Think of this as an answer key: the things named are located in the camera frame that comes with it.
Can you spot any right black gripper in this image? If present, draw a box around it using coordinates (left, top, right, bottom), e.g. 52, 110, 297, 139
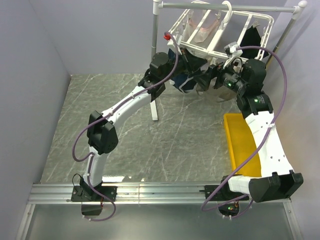
193, 57, 248, 94

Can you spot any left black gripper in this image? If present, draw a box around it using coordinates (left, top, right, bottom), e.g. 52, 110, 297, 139
161, 48, 208, 84

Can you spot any grey underwear beige waistband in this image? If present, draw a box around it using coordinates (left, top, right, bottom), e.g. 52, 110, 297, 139
196, 77, 237, 103

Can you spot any white clip hanger frame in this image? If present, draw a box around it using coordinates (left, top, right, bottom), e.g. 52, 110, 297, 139
169, 0, 275, 61

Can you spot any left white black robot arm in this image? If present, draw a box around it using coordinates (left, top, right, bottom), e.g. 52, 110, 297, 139
71, 48, 208, 202

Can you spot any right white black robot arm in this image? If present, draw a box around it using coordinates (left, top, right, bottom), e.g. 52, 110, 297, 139
204, 59, 304, 203

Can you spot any navy blue underwear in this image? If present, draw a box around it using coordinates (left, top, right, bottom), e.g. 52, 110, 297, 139
167, 48, 199, 94

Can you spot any white pink underwear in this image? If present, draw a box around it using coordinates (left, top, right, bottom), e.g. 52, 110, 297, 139
181, 9, 221, 49

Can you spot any black underwear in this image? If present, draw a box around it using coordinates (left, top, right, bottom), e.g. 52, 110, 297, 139
240, 26, 262, 59

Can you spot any yellow plastic tray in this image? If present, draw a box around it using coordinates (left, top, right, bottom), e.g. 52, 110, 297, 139
223, 113, 261, 178

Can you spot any grey white drying rack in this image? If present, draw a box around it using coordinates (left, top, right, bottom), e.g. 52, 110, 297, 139
145, 0, 307, 118

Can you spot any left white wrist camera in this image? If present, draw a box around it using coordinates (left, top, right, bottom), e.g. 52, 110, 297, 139
163, 32, 182, 55

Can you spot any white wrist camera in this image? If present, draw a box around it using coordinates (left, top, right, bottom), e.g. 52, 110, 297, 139
223, 41, 243, 69
163, 32, 182, 55

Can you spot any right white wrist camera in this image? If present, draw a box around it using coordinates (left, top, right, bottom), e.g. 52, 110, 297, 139
223, 41, 243, 69

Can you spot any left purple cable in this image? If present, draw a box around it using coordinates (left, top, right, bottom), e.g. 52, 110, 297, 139
72, 34, 180, 222

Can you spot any aluminium mounting rail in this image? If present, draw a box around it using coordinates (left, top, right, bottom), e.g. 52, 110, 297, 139
16, 182, 303, 240

